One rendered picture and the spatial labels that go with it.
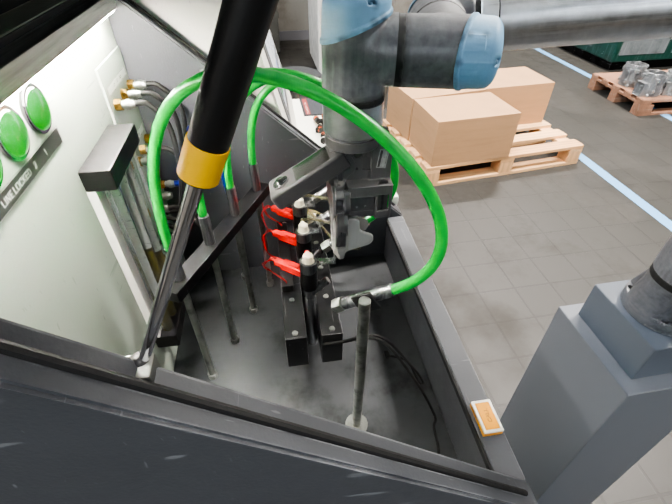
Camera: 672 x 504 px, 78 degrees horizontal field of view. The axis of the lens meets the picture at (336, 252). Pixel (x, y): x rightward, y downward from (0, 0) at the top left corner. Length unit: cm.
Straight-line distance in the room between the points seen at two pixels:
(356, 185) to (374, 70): 15
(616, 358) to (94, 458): 97
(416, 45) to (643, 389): 83
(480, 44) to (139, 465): 48
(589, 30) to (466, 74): 21
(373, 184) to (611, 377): 70
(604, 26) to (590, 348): 67
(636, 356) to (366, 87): 78
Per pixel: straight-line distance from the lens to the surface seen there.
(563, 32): 65
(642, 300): 103
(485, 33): 50
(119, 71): 83
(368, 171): 57
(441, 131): 284
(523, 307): 227
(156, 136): 53
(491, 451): 69
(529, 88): 368
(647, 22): 68
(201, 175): 19
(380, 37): 48
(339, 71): 49
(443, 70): 49
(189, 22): 87
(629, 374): 107
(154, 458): 34
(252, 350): 91
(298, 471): 38
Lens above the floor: 155
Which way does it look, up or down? 41 degrees down
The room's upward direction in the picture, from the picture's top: straight up
